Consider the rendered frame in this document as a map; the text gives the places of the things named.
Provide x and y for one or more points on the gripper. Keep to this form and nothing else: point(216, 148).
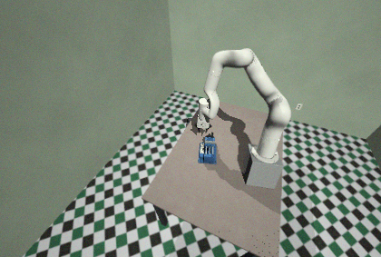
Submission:
point(203, 124)

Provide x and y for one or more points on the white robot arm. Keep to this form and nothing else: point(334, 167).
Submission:
point(279, 111)

